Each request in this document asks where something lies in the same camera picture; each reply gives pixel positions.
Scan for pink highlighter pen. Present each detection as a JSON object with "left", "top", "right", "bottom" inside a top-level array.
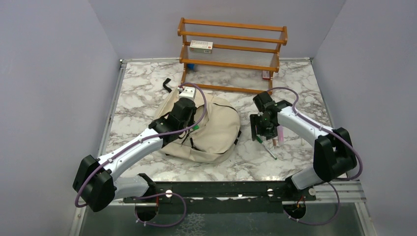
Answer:
[{"left": 277, "top": 125, "right": 284, "bottom": 145}]

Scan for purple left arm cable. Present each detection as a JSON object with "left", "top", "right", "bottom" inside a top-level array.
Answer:
[{"left": 74, "top": 83, "right": 208, "bottom": 228}]

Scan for orange wooden shelf rack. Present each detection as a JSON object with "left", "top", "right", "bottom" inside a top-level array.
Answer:
[{"left": 177, "top": 18, "right": 288, "bottom": 89}]

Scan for red white small box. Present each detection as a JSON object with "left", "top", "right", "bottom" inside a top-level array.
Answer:
[{"left": 262, "top": 70, "right": 271, "bottom": 81}]

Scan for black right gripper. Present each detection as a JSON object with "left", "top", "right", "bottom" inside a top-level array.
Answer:
[{"left": 249, "top": 113, "right": 277, "bottom": 141}]

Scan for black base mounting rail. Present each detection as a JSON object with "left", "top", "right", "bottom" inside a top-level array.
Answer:
[{"left": 123, "top": 174, "right": 316, "bottom": 214}]

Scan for grey green small box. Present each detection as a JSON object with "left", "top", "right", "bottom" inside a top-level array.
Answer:
[{"left": 189, "top": 40, "right": 213, "bottom": 54}]

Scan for cream canvas backpack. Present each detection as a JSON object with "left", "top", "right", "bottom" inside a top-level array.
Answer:
[{"left": 154, "top": 88, "right": 241, "bottom": 163}]

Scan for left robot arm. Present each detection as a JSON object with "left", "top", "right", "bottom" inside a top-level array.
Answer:
[{"left": 72, "top": 97, "right": 197, "bottom": 212}]

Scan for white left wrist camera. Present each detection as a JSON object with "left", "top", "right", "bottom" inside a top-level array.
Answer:
[{"left": 179, "top": 87, "right": 197, "bottom": 101}]

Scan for green marker pen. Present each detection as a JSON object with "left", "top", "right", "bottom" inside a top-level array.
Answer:
[{"left": 256, "top": 136, "right": 277, "bottom": 160}]

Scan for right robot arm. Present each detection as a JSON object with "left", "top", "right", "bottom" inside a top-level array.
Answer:
[{"left": 250, "top": 91, "right": 357, "bottom": 200}]

